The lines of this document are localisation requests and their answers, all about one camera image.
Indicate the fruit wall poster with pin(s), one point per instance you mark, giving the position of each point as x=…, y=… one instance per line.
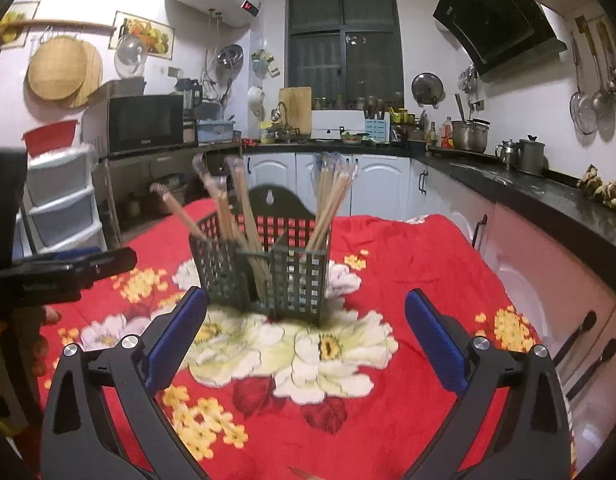
x=17, y=20
x=157, y=35

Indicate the blue dish box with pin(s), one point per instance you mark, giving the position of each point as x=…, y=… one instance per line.
x=212, y=131

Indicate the black kitchen countertop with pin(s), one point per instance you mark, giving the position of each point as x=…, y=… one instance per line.
x=538, y=195

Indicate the steel stock pot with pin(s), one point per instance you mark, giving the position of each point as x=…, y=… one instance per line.
x=469, y=136

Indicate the electric kettle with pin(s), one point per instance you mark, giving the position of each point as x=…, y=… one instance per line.
x=187, y=92

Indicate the grey box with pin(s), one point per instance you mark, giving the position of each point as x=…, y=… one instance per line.
x=117, y=89

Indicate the round bamboo tray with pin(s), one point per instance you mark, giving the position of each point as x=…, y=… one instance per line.
x=55, y=67

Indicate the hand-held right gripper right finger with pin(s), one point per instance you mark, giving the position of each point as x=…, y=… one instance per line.
x=435, y=340

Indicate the white pitcher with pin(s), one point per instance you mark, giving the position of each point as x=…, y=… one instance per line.
x=255, y=97

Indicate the round wooden board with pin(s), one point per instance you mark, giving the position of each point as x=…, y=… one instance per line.
x=93, y=70

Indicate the red label sauce bottle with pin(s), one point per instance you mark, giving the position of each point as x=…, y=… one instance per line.
x=446, y=132

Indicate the white base cabinets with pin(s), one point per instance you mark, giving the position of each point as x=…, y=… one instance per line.
x=378, y=180

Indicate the dark window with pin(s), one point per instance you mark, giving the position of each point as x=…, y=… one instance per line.
x=343, y=45

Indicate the red floral tablecloth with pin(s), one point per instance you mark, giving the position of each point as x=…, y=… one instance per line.
x=413, y=260

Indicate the white box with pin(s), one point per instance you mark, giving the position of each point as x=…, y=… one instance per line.
x=338, y=122

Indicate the wooden cutting board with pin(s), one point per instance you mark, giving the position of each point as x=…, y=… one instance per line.
x=295, y=107

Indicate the wooden wall shelf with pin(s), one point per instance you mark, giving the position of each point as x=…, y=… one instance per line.
x=77, y=23

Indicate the plastic drawer tower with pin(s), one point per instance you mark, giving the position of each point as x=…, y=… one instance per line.
x=62, y=195

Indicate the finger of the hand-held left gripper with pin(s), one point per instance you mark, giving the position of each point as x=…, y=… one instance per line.
x=72, y=255
x=112, y=262

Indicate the dark green utensil holder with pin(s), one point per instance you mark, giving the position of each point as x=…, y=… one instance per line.
x=293, y=280

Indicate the red plastic basin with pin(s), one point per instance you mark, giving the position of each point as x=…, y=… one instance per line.
x=50, y=135

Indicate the grey metal canister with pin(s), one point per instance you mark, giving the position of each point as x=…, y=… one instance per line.
x=531, y=157

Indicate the glass pot lid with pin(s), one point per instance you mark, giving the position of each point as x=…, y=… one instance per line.
x=131, y=55

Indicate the person's left hand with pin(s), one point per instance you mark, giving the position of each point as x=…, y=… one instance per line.
x=50, y=316

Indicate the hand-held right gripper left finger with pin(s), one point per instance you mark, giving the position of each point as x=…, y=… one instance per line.
x=175, y=340

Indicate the black range hood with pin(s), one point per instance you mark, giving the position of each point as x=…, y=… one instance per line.
x=493, y=15

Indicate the pink base cabinets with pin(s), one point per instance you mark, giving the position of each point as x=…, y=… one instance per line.
x=538, y=260

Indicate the row of hanging kitchen utensils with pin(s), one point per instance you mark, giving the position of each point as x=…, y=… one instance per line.
x=583, y=105

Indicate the black microwave oven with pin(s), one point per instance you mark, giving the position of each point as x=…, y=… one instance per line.
x=137, y=122

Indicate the steel pot lid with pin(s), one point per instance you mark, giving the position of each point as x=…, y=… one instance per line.
x=427, y=87

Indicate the small steel kettle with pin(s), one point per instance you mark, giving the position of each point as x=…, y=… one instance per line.
x=508, y=152

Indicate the set of chopsticks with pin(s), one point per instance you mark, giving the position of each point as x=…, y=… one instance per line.
x=328, y=200

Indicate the hanging steel basin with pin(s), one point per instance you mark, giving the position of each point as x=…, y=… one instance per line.
x=230, y=55

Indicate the light blue knife block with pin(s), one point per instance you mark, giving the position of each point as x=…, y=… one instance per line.
x=376, y=130

